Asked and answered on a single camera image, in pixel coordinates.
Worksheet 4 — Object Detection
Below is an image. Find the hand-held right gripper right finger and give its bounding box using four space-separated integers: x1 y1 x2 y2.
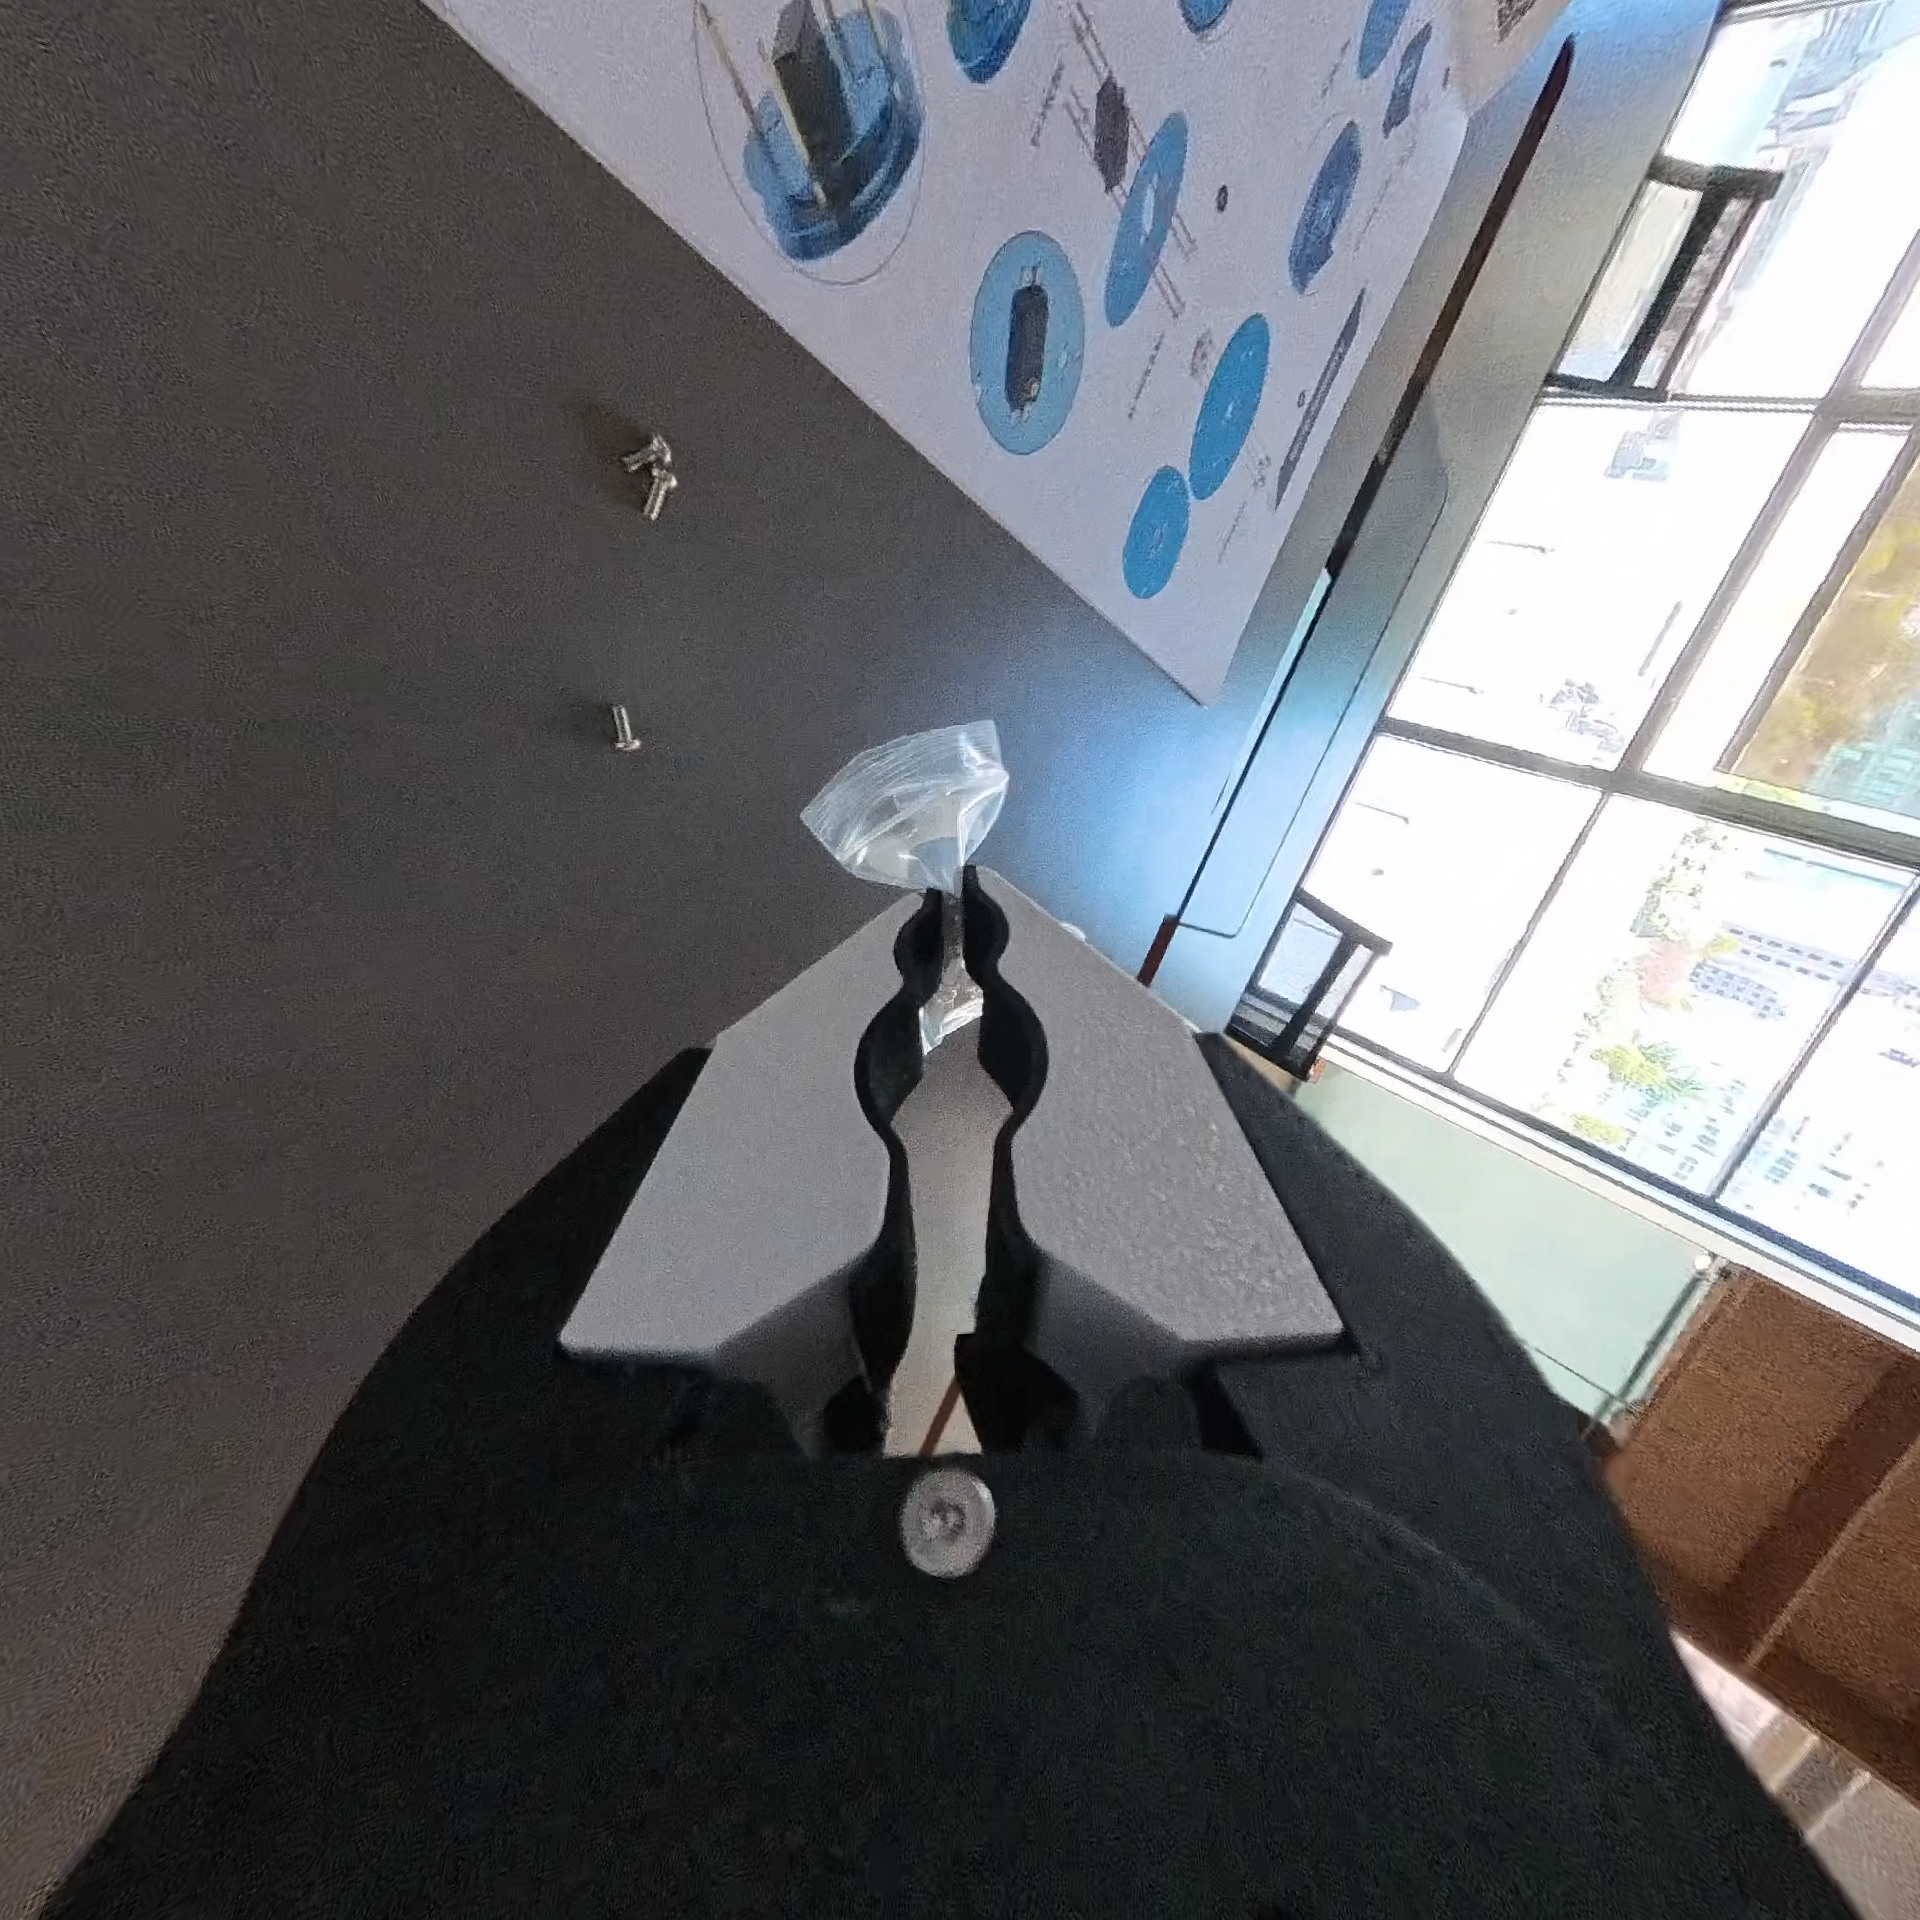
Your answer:
956 866 1343 1450

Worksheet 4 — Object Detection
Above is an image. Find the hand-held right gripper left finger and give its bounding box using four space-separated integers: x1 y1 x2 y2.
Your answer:
558 893 943 1455

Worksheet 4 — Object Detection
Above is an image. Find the small clear plastic bag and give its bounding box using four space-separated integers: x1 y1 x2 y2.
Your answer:
798 721 1009 1053

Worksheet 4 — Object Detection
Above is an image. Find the black slat-back chair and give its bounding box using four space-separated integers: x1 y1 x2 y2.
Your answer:
1552 150 1829 404
1226 882 1397 1086

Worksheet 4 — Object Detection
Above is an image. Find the wooden shelf unit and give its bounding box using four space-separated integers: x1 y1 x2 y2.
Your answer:
1596 1266 1920 1819

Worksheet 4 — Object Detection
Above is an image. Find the large grid window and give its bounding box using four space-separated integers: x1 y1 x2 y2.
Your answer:
1230 0 1920 1308

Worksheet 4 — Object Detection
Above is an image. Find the open instruction booklet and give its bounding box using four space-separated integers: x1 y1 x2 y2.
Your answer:
415 0 1574 708

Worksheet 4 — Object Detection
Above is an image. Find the black desk cable hatch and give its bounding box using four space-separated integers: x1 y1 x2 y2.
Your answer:
1176 563 1343 944

